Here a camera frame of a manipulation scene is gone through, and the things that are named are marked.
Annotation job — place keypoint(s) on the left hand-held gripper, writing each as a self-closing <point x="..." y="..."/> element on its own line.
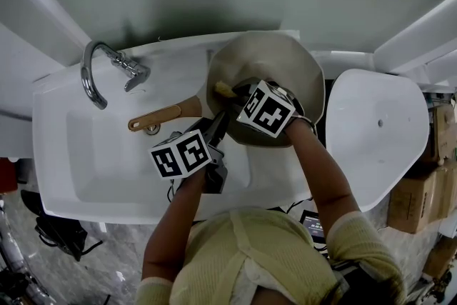
<point x="185" y="157"/>

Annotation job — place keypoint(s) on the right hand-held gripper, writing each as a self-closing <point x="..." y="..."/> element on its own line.
<point x="267" y="110"/>

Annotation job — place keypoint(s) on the yellow sponge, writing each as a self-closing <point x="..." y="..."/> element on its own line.
<point x="224" y="89"/>

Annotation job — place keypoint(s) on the person's right forearm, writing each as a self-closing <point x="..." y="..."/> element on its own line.
<point x="321" y="168"/>

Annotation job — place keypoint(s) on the person's left forearm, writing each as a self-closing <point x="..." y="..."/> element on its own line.
<point x="171" y="225"/>

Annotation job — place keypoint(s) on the chrome sink drain stopper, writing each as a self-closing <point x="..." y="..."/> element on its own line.
<point x="153" y="130"/>

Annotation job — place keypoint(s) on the chrome faucet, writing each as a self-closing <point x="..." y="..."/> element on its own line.
<point x="134" y="71"/>

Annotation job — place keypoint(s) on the white ceramic sink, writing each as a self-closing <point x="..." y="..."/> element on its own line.
<point x="107" y="160"/>

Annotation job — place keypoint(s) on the pale yellow knit cardigan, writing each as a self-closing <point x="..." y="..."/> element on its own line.
<point x="214" y="250"/>

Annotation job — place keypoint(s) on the white freestanding bathtub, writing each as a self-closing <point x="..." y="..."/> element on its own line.
<point x="375" y="139"/>

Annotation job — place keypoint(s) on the black device with screen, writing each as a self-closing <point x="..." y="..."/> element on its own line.
<point x="312" y="225"/>

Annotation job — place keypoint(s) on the white lace undershirt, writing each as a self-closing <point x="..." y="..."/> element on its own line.
<point x="264" y="276"/>

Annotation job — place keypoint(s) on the tan cardboard box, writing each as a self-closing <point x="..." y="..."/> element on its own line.
<point x="442" y="135"/>

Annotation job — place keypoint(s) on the large printed cardboard box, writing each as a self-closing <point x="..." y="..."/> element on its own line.
<point x="417" y="200"/>

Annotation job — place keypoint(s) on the red box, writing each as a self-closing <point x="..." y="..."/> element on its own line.
<point x="8" y="175"/>

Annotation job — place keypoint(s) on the small brown cardboard box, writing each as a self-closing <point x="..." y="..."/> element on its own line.
<point x="442" y="257"/>

